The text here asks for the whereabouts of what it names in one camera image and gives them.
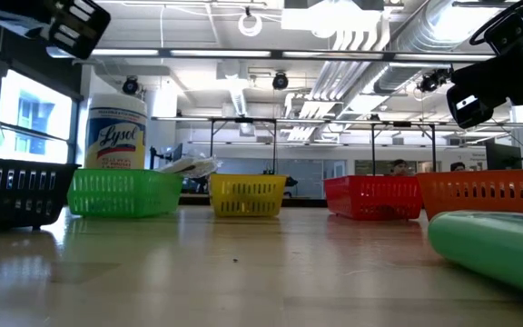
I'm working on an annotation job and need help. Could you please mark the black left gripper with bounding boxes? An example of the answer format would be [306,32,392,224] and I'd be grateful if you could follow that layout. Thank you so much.
[0,0,113,61]

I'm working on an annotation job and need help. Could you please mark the toothbrush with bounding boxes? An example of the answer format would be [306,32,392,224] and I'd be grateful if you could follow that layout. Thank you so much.
[177,154,222,172]
[156,156,220,180]

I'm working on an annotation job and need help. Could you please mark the green travel shampoo bottle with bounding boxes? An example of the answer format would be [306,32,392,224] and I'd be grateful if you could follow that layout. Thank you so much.
[427,209,523,302]

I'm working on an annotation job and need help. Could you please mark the black background monitor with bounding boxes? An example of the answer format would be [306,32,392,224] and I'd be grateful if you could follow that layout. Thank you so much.
[485,142,523,172]

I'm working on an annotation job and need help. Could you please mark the orange plastic basket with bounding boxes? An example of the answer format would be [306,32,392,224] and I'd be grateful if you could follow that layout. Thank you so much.
[416,167,523,222]

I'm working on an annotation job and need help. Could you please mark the yellow Lysol wipes canister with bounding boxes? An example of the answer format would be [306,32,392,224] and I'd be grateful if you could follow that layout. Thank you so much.
[81,94,148,172]

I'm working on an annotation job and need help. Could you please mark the long ceiling light bar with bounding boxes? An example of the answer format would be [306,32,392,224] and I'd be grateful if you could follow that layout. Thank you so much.
[45,45,497,64]

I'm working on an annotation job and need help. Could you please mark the red plastic basket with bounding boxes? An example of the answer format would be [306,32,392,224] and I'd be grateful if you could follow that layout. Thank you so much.
[323,175,424,222]

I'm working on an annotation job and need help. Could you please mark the green plastic basket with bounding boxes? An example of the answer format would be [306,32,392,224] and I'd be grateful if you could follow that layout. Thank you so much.
[66,168,184,219]

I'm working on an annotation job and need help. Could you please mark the black plastic basket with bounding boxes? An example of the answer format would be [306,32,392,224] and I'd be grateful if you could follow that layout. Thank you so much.
[0,156,82,233]

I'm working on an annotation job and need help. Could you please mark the yellow plastic basket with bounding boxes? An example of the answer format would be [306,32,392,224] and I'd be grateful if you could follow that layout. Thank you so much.
[209,173,289,218]

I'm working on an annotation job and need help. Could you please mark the black ceiling camera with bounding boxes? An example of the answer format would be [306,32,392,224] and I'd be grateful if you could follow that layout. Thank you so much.
[271,71,290,91]
[418,65,454,94]
[121,75,140,95]

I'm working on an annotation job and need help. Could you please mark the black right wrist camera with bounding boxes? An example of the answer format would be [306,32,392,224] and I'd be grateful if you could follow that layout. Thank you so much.
[482,9,523,56]

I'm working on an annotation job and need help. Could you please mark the silver ventilation duct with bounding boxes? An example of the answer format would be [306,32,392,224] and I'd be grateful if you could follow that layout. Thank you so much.
[372,0,517,94]

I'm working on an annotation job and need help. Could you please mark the black rig frame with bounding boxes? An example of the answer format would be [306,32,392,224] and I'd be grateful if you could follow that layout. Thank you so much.
[369,120,439,177]
[208,116,278,176]

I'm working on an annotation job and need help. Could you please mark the white ceiling ring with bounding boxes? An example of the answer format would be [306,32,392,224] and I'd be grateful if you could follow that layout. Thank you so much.
[237,12,263,38]

